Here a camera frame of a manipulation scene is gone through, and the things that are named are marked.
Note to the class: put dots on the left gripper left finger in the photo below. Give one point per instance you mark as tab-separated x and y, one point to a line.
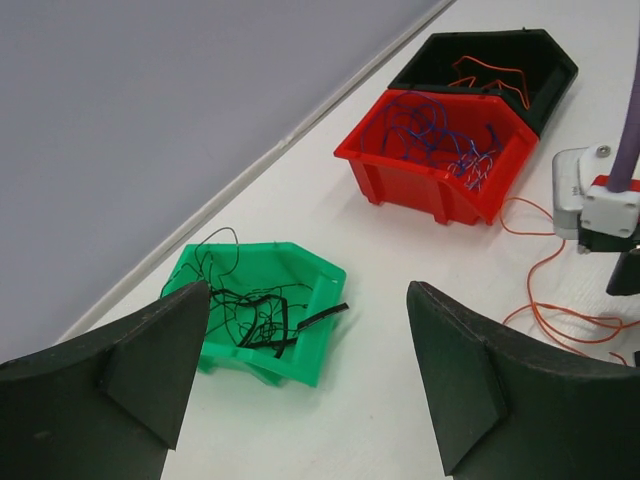
110	403

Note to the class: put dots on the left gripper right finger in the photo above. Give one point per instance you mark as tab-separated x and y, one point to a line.
506	406

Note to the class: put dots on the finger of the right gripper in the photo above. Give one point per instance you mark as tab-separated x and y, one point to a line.
625	279

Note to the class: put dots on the green plastic bin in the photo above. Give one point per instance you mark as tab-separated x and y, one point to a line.
272	308

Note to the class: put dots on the red plastic bin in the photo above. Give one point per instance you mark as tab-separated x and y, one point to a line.
453	156

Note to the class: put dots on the black plastic bin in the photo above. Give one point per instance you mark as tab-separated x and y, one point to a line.
526	68

